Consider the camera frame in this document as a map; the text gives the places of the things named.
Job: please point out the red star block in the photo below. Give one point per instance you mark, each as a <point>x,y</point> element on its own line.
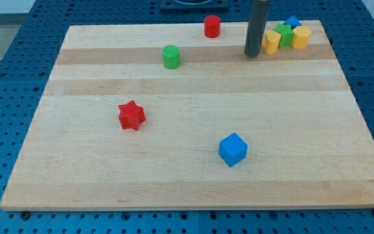
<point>131,115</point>

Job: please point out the green star block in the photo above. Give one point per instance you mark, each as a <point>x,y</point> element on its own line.
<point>286,34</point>

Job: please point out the wooden board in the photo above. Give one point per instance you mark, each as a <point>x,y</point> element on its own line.
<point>308,144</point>

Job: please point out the blue cube block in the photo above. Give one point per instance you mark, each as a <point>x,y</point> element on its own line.
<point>232,149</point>

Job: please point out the green cylinder block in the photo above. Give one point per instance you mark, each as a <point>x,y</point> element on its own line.
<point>171,57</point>

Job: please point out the red cylinder block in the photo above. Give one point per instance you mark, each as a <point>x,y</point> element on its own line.
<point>212,26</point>

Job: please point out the yellow block left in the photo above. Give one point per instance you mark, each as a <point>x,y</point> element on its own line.
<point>271,42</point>

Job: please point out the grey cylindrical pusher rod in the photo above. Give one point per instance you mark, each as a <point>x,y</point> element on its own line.
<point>256,26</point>

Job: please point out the yellow hexagon block right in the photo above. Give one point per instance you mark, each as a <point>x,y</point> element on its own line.
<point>301,37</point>

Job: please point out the blue triangle block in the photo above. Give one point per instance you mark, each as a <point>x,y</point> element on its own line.
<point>293,22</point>

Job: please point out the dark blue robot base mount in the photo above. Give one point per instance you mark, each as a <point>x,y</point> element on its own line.
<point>193,4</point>

